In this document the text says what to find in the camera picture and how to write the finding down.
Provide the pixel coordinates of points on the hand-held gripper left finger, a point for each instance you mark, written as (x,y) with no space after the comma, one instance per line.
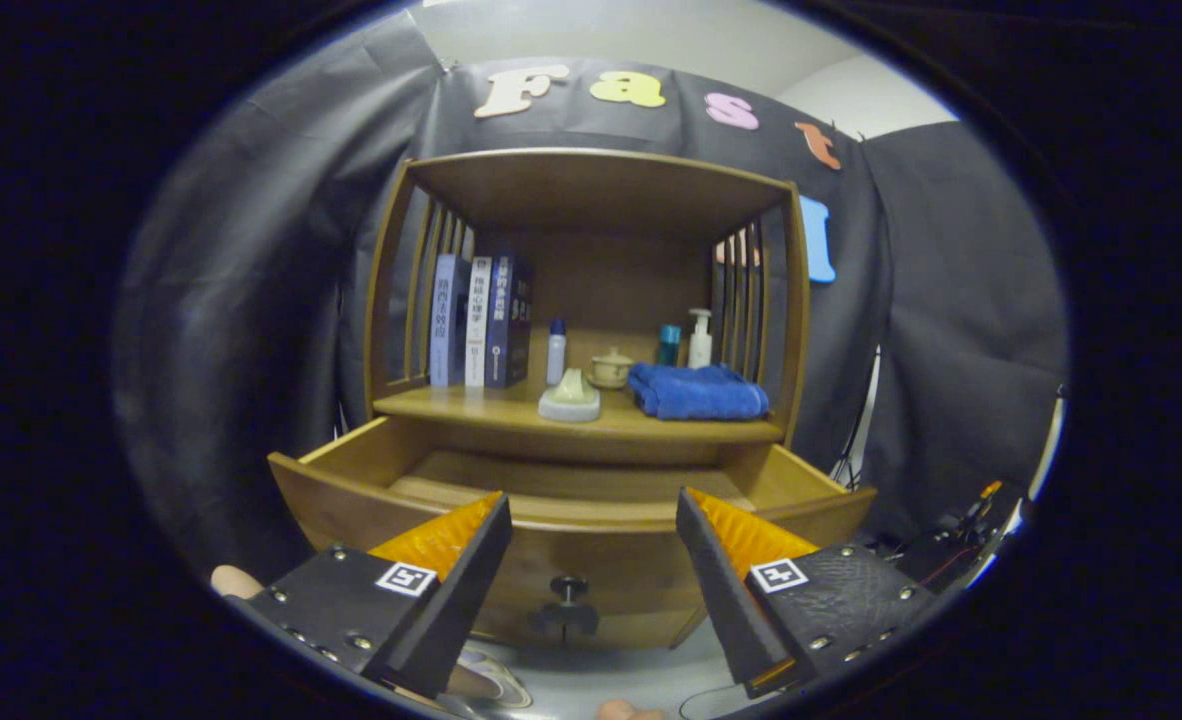
(456,610)

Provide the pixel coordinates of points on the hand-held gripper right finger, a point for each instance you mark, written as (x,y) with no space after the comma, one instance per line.
(726,600)

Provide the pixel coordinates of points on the wooden drawer with black knob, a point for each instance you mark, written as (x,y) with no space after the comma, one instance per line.
(601,555)

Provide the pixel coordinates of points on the wooden countertop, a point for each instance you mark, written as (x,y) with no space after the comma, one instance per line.
(471,405)

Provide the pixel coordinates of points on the wooden cabinet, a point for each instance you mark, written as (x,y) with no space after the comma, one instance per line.
(611,280)

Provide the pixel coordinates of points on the light stand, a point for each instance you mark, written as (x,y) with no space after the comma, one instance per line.
(856,440)

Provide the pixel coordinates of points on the blue folded towel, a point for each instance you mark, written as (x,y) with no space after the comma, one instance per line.
(696,392)

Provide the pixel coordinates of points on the white pump bottle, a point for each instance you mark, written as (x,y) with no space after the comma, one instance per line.
(700,348)

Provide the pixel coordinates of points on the beige lidded teacup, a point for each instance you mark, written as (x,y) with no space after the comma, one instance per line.
(611,372)

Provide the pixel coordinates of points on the teal bottle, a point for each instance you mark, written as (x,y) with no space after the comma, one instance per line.
(669,345)

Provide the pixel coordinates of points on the black tool with orange tip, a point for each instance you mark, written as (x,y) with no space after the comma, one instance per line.
(976,510)

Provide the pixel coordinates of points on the white bottle with blue cap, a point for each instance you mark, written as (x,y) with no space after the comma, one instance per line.
(556,355)

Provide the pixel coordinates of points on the light blue book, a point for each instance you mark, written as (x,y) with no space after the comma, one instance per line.
(446,320)

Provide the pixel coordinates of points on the white book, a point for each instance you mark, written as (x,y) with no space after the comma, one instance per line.
(477,320)

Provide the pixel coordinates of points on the dark blue book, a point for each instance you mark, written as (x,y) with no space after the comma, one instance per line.
(506,320)

